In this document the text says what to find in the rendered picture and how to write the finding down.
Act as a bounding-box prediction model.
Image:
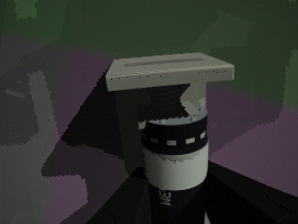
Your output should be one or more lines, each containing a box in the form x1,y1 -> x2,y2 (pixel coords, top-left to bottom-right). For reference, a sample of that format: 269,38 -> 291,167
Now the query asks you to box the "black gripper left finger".
86,167 -> 152,224

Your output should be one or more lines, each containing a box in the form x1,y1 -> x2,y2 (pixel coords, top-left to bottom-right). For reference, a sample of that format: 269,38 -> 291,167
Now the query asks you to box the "black and white cylindrical battery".
141,104 -> 209,224

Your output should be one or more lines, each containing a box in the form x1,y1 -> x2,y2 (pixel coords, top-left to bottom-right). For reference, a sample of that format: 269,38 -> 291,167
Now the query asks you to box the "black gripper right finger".
205,160 -> 298,224

